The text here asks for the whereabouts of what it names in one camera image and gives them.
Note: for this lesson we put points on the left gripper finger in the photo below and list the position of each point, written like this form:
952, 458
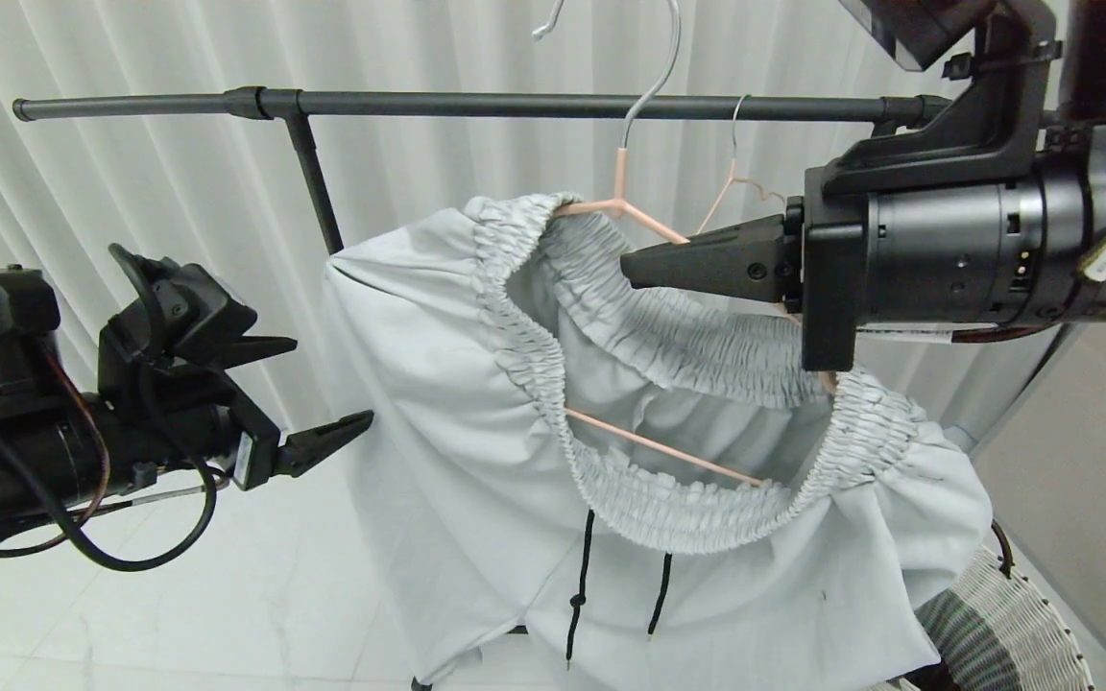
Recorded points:
323, 446

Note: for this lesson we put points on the pink clothes hanger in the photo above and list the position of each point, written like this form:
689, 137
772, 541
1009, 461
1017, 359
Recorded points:
620, 178
732, 178

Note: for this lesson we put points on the pale grey shorts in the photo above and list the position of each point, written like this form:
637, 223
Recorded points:
438, 432

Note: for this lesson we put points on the black clothes rack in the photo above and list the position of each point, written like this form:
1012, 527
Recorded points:
419, 104

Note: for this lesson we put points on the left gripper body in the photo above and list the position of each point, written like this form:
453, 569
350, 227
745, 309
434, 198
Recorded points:
169, 446

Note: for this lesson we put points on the white laundry basket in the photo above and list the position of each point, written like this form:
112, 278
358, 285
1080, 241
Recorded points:
1004, 624

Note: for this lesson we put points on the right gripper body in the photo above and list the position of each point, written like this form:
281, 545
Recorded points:
947, 254

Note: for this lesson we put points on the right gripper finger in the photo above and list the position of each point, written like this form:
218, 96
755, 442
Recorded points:
726, 264

